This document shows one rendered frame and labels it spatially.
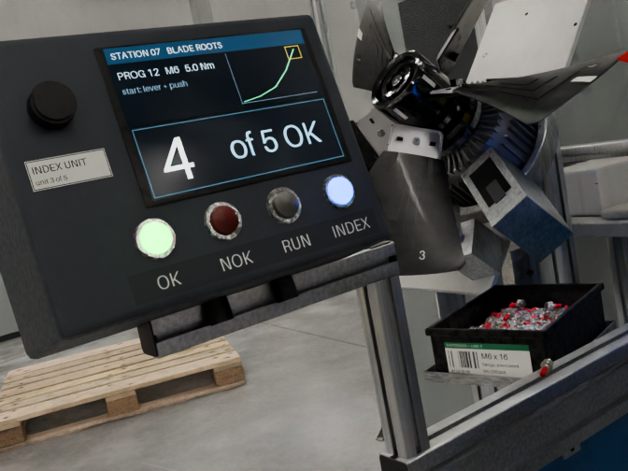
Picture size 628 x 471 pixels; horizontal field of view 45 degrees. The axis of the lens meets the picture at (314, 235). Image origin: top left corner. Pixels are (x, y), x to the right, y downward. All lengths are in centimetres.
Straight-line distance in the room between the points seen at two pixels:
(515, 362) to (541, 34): 83
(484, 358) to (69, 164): 65
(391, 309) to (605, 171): 115
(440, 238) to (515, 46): 60
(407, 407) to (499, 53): 109
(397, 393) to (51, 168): 37
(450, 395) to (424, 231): 149
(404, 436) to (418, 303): 189
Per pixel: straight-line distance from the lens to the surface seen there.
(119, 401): 379
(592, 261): 208
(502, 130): 135
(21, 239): 49
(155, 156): 51
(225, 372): 382
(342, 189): 56
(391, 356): 68
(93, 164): 49
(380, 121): 139
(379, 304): 66
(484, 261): 130
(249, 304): 60
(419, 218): 120
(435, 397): 268
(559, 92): 111
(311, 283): 63
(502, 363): 99
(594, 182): 177
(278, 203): 53
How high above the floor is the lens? 116
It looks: 8 degrees down
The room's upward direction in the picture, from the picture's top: 11 degrees counter-clockwise
